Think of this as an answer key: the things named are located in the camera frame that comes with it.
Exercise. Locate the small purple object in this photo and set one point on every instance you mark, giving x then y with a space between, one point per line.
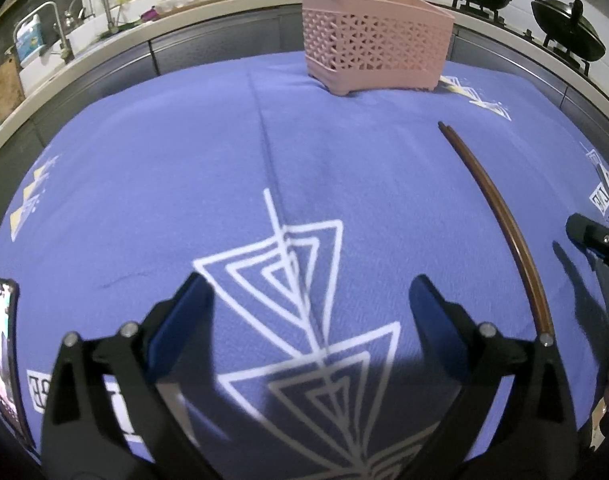
150 14

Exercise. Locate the pink plastic utensil basket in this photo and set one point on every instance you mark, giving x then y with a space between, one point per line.
374 40

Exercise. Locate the black smartphone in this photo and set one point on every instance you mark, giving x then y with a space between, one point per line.
4 360

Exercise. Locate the black wok with lid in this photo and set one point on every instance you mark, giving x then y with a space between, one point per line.
569 27

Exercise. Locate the blue and white packet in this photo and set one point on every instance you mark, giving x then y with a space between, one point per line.
28 37

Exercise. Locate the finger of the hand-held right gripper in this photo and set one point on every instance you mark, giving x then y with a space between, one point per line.
594 235

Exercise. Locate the black gas stove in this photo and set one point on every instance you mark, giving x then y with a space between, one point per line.
534 35

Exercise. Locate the blue printed tablecloth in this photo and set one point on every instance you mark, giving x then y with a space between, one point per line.
184 160

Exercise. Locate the wooden cutting board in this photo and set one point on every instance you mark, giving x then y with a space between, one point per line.
5 90

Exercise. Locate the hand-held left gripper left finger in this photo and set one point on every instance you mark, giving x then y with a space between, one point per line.
182 320

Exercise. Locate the single dark wooden chopstick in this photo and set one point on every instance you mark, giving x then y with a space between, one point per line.
515 225
504 220

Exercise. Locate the steel kitchen faucet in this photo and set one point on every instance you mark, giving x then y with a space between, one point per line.
104 5
54 20

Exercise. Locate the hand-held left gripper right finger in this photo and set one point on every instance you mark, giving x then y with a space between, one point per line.
434 320

